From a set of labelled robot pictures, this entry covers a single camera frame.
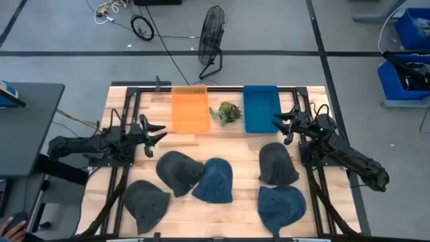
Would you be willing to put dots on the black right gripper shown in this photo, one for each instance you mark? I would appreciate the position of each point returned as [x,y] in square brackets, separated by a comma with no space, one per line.
[299,122]

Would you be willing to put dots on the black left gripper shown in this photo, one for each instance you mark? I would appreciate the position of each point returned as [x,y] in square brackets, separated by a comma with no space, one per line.
[141,134]

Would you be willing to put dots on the dark gray cap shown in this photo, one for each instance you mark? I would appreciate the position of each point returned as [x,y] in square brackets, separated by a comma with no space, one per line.
[178,171]
[146,205]
[277,164]

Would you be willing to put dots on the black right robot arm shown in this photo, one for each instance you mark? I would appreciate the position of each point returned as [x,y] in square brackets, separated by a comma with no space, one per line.
[352,159]

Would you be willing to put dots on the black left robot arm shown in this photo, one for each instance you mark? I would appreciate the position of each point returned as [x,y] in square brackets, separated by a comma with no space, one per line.
[77,146]

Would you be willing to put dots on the blue plastic tray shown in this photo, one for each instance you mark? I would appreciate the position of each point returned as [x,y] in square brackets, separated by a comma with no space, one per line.
[261,109]

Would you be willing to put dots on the orange plastic tray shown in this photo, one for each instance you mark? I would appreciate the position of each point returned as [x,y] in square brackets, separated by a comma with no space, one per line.
[191,109]

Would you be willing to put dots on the potted succulent plant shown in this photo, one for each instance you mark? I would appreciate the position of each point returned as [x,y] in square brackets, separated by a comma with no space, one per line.
[228,113]

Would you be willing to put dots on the blue cap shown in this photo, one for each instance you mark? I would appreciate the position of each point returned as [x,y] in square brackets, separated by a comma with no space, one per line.
[280,206]
[215,183]

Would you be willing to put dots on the black floor fan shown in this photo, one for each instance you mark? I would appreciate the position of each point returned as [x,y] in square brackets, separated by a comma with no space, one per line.
[211,33]

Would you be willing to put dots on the blue storage bin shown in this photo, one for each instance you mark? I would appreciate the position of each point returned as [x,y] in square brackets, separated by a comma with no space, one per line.
[411,30]
[391,82]

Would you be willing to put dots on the dark gray side table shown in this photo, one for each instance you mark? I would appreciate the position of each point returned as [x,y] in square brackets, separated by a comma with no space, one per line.
[27,134]

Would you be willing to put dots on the black bar over bin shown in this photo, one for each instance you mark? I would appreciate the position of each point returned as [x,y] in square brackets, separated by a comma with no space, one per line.
[401,65]

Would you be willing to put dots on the black equipment box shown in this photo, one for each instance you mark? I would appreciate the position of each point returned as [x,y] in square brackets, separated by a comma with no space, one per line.
[156,2]

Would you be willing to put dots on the metal desk foot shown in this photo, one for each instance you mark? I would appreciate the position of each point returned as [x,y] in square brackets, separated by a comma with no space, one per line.
[373,17]

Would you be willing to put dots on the black handheld device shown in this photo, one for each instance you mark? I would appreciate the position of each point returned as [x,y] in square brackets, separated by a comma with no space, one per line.
[18,218]

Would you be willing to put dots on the person's hand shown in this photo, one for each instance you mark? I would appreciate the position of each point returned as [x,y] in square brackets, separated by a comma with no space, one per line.
[13,233]

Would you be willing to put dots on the black aluminium table frame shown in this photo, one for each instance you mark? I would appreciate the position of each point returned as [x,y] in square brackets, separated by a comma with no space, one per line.
[129,101]

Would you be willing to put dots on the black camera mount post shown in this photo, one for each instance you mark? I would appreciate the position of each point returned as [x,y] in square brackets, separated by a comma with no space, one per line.
[158,84]

